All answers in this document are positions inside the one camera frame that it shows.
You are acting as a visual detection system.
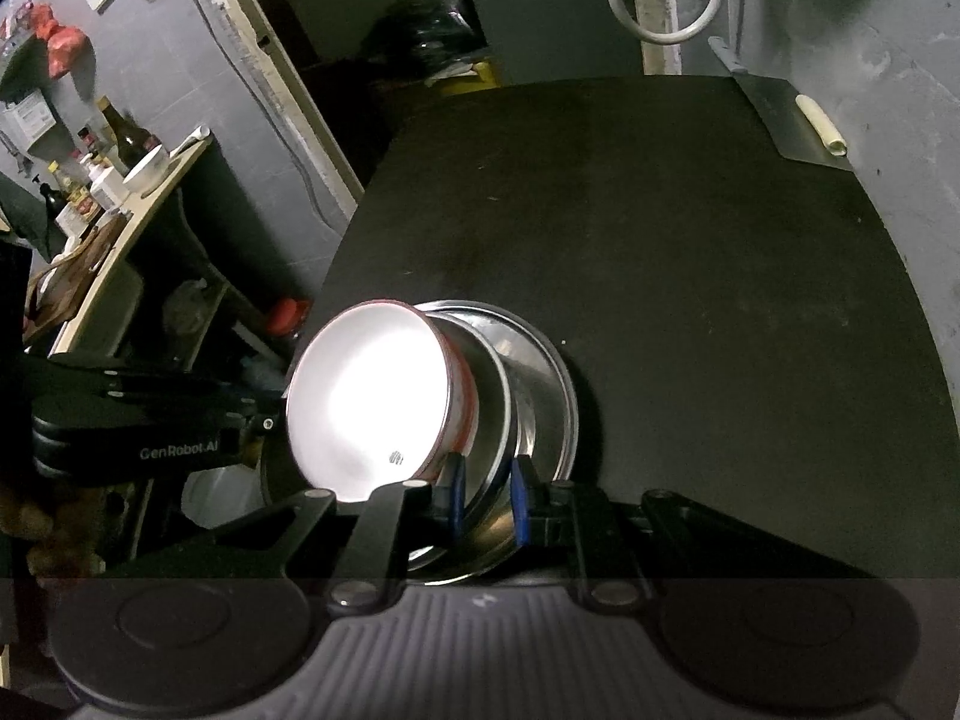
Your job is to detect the steel cleaver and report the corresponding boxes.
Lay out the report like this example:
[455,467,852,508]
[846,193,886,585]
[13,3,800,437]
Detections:
[707,35,854,164]

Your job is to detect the medium shallow steel basin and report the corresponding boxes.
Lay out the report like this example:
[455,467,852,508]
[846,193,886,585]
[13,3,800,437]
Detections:
[431,301,572,552]

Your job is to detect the deep steel bowl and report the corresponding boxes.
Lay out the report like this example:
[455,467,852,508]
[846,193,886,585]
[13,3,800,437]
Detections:
[411,303,520,533]

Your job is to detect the red plastic bags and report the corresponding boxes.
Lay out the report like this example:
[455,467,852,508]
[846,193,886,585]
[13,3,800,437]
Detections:
[32,3,89,80]

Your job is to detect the large white ceramic bowl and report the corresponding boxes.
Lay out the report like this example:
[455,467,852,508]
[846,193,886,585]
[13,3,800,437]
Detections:
[284,299,482,505]

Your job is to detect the cream paper roll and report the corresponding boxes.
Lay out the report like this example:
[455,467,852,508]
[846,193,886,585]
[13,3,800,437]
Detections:
[794,93,849,159]

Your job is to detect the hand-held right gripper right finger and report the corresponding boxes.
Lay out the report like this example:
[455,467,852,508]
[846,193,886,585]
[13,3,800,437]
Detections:
[510,457,878,608]

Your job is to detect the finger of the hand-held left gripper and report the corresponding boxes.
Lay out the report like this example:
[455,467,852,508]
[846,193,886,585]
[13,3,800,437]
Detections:
[22,358,283,434]

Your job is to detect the dark grey cabinet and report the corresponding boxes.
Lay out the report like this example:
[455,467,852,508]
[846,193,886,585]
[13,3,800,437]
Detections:
[458,0,647,88]

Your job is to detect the person's left hand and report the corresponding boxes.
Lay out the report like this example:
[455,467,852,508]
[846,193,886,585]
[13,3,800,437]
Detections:
[0,476,103,580]

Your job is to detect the white wall box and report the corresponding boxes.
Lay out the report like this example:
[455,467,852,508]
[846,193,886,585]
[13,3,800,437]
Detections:
[0,88,59,152]

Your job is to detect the black plastic bag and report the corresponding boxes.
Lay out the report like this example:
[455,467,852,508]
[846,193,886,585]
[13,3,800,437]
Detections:
[381,0,490,81]

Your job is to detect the thin wall cable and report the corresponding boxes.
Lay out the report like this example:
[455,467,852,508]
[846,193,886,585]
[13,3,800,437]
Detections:
[160,0,332,227]

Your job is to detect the white tube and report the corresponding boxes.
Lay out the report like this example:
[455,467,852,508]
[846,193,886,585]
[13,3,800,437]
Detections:
[168,125,212,161]

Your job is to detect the white bowl with plain rim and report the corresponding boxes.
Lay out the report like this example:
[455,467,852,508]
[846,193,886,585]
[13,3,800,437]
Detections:
[121,143,171,197]

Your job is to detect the dark glass bottle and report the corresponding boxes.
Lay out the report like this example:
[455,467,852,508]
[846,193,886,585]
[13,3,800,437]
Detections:
[97,95,163,168]

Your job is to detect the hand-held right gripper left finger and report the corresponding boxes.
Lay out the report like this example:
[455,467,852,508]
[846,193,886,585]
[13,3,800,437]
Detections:
[112,454,470,611]

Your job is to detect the yellow plastic container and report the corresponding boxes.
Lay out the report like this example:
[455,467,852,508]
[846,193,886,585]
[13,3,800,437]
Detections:
[433,62,501,96]

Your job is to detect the large shallow steel basin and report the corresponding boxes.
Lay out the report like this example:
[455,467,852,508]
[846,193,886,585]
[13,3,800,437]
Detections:
[258,300,583,587]

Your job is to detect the red-capped dark bottle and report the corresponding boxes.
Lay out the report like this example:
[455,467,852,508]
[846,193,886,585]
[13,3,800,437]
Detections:
[265,298,313,339]

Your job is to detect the wooden shelf unit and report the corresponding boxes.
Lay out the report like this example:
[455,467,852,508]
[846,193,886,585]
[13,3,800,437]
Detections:
[21,138,226,391]

